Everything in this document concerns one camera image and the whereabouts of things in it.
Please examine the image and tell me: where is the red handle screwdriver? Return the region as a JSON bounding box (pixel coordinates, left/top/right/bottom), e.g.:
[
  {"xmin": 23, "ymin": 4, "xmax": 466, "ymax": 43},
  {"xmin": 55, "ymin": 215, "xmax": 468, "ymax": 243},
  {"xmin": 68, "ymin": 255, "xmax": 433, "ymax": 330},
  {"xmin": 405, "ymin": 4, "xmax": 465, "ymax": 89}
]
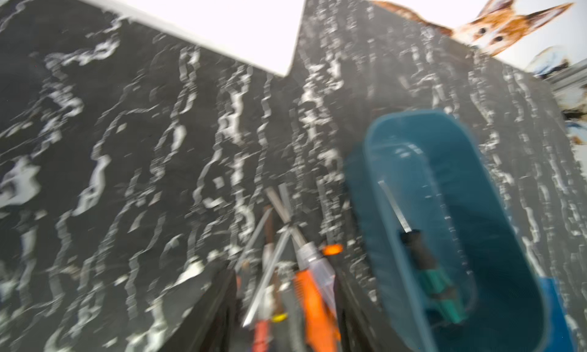
[{"xmin": 242, "ymin": 206, "xmax": 289, "ymax": 352}]

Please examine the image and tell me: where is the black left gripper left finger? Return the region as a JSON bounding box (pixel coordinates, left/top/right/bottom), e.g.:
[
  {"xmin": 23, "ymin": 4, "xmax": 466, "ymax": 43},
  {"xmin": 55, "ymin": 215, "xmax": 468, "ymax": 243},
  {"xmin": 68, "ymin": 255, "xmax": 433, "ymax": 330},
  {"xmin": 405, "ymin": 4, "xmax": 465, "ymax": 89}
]
[{"xmin": 160, "ymin": 266, "xmax": 238, "ymax": 352}]

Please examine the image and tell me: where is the green black screwdriver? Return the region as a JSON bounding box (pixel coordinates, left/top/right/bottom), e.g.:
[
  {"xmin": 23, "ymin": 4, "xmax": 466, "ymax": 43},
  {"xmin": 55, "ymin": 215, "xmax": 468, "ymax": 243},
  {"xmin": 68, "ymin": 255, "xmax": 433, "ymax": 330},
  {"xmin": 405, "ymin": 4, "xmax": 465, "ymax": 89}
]
[{"xmin": 378, "ymin": 180, "xmax": 468, "ymax": 324}]

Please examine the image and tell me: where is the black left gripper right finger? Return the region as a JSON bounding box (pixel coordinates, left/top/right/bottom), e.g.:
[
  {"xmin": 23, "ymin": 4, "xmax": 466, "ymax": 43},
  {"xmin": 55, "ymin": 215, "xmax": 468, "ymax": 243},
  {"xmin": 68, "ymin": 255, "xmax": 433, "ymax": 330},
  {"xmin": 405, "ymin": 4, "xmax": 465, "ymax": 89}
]
[{"xmin": 334, "ymin": 273, "xmax": 378, "ymax": 352}]

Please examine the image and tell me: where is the blue plastic dustpan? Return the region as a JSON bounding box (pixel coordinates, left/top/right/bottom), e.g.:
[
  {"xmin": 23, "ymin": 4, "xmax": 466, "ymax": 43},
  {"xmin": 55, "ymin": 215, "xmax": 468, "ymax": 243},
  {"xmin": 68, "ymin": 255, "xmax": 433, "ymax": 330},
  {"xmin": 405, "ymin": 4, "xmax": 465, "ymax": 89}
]
[{"xmin": 540, "ymin": 277, "xmax": 576, "ymax": 352}]

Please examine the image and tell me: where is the teal plastic storage box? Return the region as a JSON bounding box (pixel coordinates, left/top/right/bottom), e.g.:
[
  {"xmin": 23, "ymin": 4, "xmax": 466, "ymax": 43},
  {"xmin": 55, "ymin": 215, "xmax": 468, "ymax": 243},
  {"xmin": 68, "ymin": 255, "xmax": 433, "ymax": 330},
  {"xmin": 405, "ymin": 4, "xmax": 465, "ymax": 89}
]
[{"xmin": 345, "ymin": 110, "xmax": 549, "ymax": 351}]

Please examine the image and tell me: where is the white wooden tiered shelf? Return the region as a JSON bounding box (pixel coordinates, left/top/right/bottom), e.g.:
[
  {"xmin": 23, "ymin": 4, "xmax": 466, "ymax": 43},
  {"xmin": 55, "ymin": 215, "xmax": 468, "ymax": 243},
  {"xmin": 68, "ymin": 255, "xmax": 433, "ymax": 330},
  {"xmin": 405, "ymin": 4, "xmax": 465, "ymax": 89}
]
[{"xmin": 81, "ymin": 0, "xmax": 307, "ymax": 77}]

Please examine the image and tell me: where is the orange handle screwdriver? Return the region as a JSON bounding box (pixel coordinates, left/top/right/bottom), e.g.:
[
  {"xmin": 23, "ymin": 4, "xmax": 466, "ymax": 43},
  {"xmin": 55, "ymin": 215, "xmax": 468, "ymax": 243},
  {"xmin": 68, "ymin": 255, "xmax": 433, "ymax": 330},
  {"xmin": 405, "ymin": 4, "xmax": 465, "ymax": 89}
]
[{"xmin": 265, "ymin": 188, "xmax": 340, "ymax": 351}]

